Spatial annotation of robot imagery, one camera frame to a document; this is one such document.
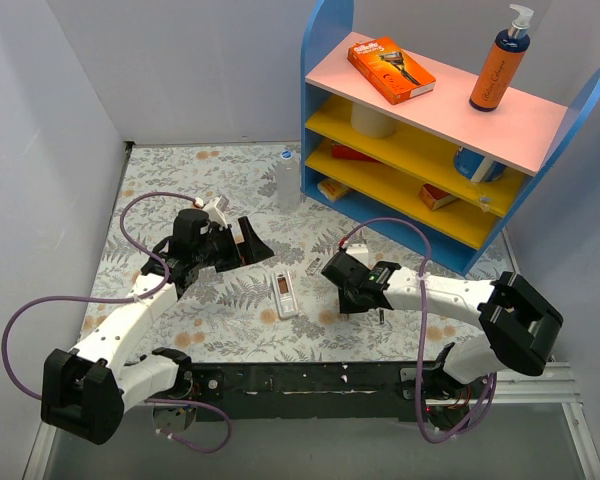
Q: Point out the aluminium frame rail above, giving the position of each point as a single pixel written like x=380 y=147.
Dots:
x=534 y=430

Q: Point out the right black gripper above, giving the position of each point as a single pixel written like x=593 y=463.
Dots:
x=344 y=292

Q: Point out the white remote control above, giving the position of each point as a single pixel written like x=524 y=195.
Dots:
x=284 y=295

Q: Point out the white orange small box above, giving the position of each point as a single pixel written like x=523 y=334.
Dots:
x=332 y=190

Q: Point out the orange razor box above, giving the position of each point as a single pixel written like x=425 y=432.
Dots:
x=390 y=70

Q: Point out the red flat box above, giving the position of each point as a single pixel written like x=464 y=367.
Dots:
x=341 y=151

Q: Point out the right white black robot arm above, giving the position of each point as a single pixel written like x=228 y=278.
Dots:
x=519 y=326

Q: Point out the orange pump lotion bottle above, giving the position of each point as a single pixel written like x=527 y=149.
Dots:
x=502 y=61

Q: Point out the floral patterned table mat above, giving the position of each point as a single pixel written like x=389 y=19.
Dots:
x=232 y=317

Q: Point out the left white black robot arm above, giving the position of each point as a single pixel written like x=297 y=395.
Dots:
x=87 y=390

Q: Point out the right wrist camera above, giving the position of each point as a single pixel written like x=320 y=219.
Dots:
x=358 y=251

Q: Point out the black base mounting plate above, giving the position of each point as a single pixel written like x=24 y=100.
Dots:
x=326 y=390

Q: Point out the clear plastic water bottle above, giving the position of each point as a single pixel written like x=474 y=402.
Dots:
x=288 y=181

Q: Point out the blue shelf with coloured boards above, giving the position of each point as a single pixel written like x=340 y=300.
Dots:
x=527 y=134

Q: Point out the white paper roll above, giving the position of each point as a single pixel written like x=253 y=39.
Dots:
x=371 y=123

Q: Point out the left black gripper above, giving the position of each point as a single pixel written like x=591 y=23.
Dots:
x=231 y=246

